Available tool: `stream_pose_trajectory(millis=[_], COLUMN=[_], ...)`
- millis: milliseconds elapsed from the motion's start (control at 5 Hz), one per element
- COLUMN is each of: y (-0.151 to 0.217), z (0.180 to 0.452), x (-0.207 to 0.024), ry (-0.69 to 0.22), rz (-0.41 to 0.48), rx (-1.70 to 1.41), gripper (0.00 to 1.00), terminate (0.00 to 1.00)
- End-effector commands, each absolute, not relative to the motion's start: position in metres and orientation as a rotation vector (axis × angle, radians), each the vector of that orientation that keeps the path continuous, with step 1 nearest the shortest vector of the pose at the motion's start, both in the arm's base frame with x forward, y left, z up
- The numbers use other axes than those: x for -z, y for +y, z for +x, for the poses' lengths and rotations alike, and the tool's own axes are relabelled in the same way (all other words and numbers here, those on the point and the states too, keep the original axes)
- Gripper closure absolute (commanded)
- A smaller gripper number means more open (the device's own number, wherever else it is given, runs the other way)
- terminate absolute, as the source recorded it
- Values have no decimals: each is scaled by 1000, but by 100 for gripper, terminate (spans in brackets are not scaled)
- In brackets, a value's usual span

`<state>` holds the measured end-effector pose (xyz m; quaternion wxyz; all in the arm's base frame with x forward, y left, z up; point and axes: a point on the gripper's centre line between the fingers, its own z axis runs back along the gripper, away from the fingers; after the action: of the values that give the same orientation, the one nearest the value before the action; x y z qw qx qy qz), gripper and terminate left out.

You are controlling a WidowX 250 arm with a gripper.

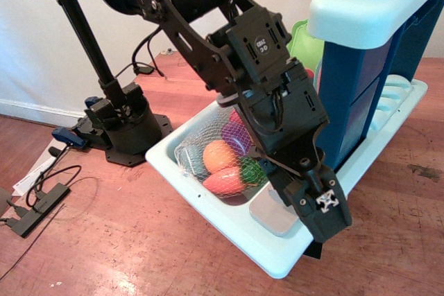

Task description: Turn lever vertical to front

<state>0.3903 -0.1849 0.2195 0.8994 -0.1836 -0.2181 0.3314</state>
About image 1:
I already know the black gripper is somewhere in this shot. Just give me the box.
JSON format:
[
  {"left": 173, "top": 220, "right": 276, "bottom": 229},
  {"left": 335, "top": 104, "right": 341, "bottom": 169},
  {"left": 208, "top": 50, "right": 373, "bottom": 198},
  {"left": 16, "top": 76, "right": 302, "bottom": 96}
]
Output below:
[{"left": 248, "top": 125, "right": 352, "bottom": 259}]

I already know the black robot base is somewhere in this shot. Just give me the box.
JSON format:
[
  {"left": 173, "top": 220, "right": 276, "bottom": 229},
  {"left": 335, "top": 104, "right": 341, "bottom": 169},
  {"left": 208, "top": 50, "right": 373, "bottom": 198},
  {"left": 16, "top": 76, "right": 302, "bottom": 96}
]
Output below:
[{"left": 71, "top": 79, "right": 173, "bottom": 167}]

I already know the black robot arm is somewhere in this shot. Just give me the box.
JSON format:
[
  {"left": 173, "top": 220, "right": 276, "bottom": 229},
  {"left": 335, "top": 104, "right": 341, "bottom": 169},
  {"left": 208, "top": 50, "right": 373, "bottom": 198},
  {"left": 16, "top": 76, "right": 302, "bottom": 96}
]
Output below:
[{"left": 57, "top": 0, "right": 352, "bottom": 245}]

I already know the grey square stove plate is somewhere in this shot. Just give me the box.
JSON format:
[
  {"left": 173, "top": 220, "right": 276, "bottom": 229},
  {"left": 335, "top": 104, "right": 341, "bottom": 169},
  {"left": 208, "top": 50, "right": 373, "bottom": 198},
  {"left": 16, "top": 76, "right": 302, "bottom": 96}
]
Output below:
[{"left": 249, "top": 183, "right": 298, "bottom": 237}]

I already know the green toy vegetable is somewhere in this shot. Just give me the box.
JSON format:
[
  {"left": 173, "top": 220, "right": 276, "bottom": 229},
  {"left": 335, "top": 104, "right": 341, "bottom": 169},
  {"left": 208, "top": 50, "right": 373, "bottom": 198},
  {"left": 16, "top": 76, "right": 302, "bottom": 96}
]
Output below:
[{"left": 239, "top": 157, "right": 266, "bottom": 186}]

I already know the red toy vegetable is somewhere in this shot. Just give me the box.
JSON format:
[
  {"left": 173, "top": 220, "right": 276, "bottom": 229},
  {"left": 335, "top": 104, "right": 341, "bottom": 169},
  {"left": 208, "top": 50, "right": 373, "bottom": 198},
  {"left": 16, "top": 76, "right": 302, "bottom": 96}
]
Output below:
[{"left": 203, "top": 166, "right": 246, "bottom": 195}]

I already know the white mesh net bag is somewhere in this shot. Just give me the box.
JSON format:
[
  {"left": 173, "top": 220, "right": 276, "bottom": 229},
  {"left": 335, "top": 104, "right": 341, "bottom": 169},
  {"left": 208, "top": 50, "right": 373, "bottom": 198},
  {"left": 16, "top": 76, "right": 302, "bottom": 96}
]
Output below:
[{"left": 174, "top": 107, "right": 268, "bottom": 199}]

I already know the orange toy fruit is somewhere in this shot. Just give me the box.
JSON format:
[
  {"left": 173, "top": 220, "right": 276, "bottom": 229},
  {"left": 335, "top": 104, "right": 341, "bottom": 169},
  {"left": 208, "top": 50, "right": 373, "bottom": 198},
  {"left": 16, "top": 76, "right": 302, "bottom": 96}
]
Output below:
[{"left": 203, "top": 140, "right": 237, "bottom": 173}]

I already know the purple toy eggplant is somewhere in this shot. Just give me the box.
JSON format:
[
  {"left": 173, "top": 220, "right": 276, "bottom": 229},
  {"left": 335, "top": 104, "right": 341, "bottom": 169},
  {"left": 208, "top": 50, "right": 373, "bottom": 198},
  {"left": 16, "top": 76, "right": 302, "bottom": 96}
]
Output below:
[{"left": 221, "top": 122, "right": 252, "bottom": 157}]

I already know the grey blue toy fish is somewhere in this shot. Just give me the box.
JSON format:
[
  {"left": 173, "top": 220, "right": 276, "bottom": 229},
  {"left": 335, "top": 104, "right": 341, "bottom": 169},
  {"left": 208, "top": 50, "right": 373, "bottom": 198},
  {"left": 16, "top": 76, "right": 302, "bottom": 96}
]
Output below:
[{"left": 179, "top": 145, "right": 208, "bottom": 176}]

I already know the green plastic toy part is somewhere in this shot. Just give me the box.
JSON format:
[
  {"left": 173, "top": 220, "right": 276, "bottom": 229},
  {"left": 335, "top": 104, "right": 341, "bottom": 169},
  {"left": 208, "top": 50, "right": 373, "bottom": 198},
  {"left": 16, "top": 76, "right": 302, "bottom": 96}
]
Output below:
[{"left": 287, "top": 19, "right": 324, "bottom": 72}]

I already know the light blue toy kitchen sink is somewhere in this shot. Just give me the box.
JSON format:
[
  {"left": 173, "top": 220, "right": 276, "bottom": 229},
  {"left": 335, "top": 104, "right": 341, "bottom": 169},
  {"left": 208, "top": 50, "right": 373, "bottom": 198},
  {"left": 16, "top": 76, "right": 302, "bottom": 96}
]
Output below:
[{"left": 146, "top": 0, "right": 443, "bottom": 279}]

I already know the blue clamp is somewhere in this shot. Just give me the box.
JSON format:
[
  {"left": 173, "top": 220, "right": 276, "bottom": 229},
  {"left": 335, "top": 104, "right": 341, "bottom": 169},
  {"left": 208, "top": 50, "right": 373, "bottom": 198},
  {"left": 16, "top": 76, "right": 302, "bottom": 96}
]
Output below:
[{"left": 51, "top": 127, "right": 87, "bottom": 149}]

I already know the white paper sheet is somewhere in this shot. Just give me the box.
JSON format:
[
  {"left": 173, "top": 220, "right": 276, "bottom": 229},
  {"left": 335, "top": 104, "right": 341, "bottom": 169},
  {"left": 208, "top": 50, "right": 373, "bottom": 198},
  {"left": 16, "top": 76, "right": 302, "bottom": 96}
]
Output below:
[{"left": 12, "top": 152, "right": 55, "bottom": 197}]

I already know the black usb hub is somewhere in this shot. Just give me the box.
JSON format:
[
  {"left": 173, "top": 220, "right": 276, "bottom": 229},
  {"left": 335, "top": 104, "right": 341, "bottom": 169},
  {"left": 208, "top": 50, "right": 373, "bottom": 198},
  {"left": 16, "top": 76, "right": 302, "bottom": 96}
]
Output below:
[{"left": 11, "top": 183, "right": 71, "bottom": 238}]

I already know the black cable on floor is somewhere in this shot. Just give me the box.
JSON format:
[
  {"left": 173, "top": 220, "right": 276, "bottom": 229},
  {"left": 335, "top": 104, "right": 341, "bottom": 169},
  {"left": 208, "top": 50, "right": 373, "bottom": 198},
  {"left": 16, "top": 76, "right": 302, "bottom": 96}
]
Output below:
[{"left": 0, "top": 146, "right": 99, "bottom": 276}]

